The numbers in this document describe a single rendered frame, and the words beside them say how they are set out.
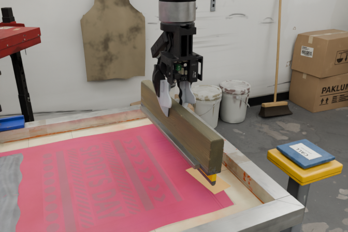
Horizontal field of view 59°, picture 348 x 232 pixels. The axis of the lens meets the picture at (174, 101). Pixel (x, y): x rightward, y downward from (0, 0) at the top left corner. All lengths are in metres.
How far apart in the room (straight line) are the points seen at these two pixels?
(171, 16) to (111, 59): 2.10
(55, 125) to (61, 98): 1.84
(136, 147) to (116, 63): 1.92
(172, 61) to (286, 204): 0.34
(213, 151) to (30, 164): 0.47
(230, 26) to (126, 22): 1.07
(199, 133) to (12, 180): 0.43
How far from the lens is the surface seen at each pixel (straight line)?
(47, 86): 2.74
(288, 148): 0.85
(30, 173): 0.81
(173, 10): 0.61
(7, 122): 0.98
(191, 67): 0.63
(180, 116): 0.66
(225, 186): 0.71
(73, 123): 0.95
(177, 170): 0.75
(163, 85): 0.68
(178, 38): 0.60
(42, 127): 0.95
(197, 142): 0.60
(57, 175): 0.78
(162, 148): 0.83
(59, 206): 0.69
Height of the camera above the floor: 1.38
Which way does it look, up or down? 22 degrees down
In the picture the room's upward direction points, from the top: straight up
